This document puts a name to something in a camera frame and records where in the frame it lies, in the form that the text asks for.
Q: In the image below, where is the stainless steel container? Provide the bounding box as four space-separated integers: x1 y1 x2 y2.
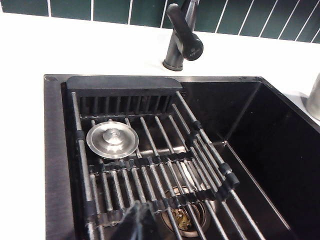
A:
303 72 320 124

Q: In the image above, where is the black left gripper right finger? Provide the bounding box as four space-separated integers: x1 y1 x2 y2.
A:
138 200 164 240

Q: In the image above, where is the black sink drying rack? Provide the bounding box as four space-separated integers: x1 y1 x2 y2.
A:
65 75 267 240

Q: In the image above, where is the dark metal kitchen faucet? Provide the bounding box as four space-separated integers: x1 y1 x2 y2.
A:
162 0 201 73

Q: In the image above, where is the metal sink drain strainer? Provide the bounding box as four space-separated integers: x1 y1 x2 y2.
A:
159 186 219 239

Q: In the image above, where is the grey faucet lever handle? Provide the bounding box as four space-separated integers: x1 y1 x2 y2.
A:
165 2 205 62

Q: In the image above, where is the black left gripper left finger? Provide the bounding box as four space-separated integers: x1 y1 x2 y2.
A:
116 201 141 240

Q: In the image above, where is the black sink basin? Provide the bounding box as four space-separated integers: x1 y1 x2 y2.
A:
43 73 320 240

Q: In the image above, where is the stainless steel sink stopper lid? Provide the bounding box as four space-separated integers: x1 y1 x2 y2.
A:
85 121 140 160

